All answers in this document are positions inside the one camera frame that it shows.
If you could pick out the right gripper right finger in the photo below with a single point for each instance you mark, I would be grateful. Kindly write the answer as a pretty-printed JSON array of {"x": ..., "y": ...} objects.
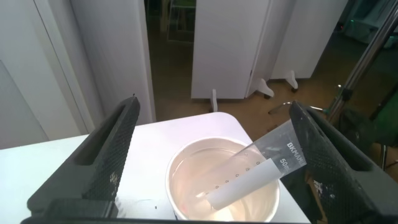
[{"x": 345, "y": 174}]

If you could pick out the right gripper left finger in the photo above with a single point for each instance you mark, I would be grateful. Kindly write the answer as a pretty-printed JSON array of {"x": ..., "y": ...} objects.
[{"x": 93, "y": 168}]

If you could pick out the pale yellow pigment test tube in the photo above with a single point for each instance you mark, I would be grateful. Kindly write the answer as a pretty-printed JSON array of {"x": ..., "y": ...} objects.
[{"x": 248, "y": 183}]

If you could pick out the white blue paper cup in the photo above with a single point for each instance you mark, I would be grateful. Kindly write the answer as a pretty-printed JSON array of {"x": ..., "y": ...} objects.
[{"x": 192, "y": 174}]

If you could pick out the grey box with green light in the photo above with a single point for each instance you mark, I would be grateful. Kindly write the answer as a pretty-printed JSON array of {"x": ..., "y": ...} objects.
[{"x": 367, "y": 18}]

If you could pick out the pale metal frame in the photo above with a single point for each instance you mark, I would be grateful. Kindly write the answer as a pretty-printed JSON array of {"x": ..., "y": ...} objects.
[{"x": 182, "y": 21}]

